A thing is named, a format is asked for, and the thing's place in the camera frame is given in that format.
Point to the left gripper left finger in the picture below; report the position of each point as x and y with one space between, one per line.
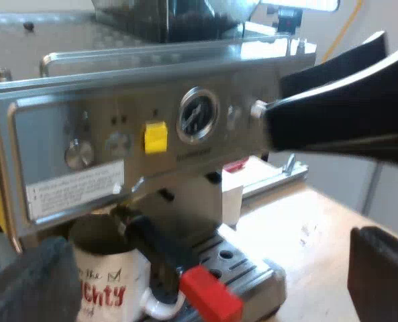
31 285

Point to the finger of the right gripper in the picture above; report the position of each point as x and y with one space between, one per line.
333 72
353 117

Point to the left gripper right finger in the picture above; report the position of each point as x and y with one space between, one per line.
383 278

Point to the white mug red black print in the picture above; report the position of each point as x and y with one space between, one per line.
118 288

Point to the steel espresso machine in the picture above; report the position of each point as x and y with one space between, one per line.
118 100

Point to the clear bean box dark lid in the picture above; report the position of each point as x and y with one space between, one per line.
172 20

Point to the aluminium rail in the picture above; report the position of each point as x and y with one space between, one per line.
272 179

